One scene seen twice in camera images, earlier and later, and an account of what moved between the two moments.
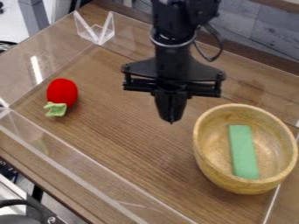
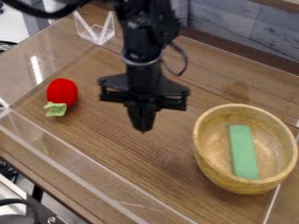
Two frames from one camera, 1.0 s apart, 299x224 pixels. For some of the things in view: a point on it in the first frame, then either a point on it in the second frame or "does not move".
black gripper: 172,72 to 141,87
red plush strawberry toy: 61,95 does not move
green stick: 242,151 does not move
